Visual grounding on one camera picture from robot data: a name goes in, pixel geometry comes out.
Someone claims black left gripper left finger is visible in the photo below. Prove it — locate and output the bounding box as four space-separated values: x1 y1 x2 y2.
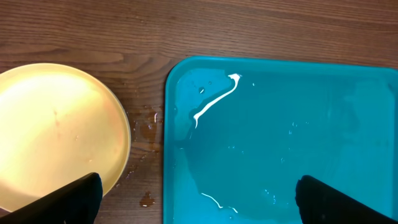
1 172 103 224

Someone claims teal plastic tray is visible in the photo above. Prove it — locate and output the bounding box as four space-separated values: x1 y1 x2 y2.
163 57 397 223

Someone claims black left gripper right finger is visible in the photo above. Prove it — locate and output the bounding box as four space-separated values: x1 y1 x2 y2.
295 175 397 224

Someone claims yellow plate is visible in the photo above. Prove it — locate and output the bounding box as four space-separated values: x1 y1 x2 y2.
1 63 131 212

